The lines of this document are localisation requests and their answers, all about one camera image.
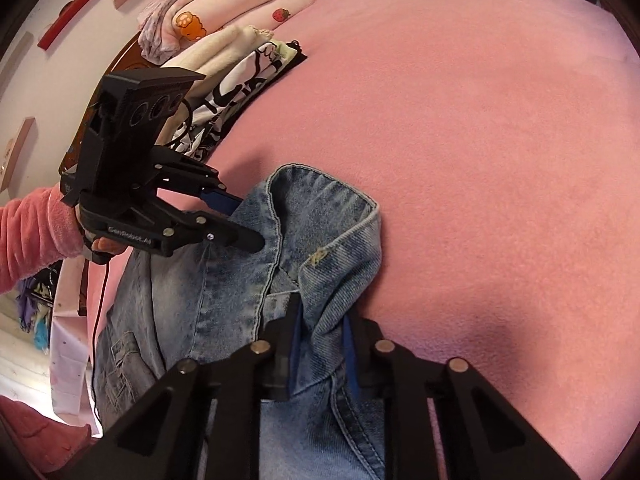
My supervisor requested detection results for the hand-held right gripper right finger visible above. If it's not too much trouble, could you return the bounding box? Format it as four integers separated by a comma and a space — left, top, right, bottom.
345, 317, 576, 480

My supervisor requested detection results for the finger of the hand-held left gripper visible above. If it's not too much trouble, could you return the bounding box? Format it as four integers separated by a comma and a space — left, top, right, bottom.
150, 147, 243, 213
150, 200, 266, 257

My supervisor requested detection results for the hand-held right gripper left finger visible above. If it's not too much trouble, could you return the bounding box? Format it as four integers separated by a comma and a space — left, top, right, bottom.
60, 294, 302, 480

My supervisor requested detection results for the blue denim jacket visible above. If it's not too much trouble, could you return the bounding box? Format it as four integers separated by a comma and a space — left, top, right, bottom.
92, 162, 396, 480

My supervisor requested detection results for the person's left forearm pink sleeve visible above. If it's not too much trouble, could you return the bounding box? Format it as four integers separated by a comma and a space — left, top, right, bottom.
0, 185, 86, 296

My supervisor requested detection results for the person's left hand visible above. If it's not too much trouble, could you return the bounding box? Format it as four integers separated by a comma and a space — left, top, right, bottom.
90, 235, 128, 263

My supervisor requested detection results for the black white printed cloth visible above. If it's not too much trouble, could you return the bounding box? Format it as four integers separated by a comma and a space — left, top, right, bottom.
170, 37, 308, 161

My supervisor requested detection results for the cream folded cloth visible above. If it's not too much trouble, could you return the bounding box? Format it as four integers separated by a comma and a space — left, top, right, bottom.
160, 25, 276, 91

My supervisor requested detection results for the purple blue cloth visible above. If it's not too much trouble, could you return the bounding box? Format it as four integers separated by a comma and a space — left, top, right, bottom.
15, 267, 56, 356

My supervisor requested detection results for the white dotted cloth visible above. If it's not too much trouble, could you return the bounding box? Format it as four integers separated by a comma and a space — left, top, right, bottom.
49, 252, 93, 416

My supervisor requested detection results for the pink printed folded blanket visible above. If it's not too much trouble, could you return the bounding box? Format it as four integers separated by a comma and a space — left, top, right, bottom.
137, 0, 316, 66

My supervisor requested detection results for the pink bed sheet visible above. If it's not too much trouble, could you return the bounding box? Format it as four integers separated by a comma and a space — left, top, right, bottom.
87, 0, 640, 480

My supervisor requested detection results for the person's pink fleece clothing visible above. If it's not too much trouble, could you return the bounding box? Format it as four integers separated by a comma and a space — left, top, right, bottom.
0, 394, 95, 476

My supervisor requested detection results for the black cable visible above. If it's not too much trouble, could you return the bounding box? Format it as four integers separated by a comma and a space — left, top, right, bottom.
90, 259, 110, 433

